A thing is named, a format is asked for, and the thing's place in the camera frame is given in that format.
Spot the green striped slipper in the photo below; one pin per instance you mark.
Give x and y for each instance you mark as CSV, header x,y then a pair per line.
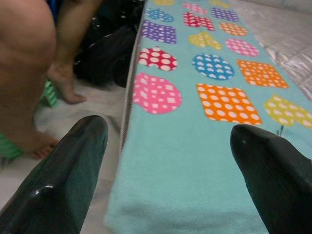
x,y
50,96
8,147

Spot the white quilted mattress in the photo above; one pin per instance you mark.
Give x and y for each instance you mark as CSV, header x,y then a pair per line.
x,y
287,44

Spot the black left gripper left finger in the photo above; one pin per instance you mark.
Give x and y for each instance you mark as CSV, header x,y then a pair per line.
x,y
58,178

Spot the black plastic bag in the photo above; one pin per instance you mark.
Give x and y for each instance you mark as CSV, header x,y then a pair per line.
x,y
109,48

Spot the teal blanket with dotted shapes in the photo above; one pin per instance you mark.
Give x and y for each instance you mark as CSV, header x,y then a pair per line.
x,y
195,146

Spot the bare person leg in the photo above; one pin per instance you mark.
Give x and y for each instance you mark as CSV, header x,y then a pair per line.
x,y
68,36
24,61

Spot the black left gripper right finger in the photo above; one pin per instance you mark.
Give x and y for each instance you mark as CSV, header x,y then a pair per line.
x,y
278,182

